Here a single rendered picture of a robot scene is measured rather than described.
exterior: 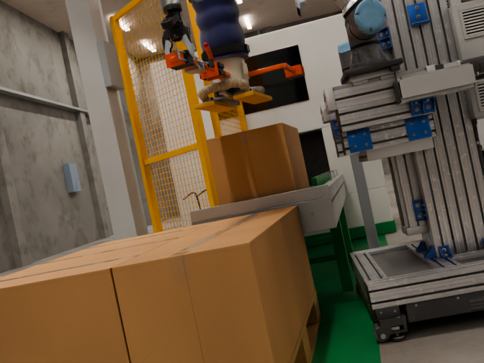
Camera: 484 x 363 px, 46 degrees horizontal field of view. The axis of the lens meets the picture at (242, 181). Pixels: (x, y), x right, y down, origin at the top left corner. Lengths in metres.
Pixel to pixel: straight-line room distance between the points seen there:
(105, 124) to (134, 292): 2.26
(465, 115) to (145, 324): 1.57
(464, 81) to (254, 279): 1.13
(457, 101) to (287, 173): 0.85
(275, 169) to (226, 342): 1.39
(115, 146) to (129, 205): 0.39
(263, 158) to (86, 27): 1.63
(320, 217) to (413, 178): 0.49
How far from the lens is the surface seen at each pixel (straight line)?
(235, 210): 2.78
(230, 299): 1.52
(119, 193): 3.71
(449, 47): 2.55
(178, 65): 2.14
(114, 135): 3.72
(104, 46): 3.79
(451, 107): 2.51
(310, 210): 2.72
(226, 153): 2.84
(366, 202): 3.27
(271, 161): 2.79
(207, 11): 2.73
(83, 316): 1.68
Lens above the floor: 0.70
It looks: level
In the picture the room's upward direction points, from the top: 12 degrees counter-clockwise
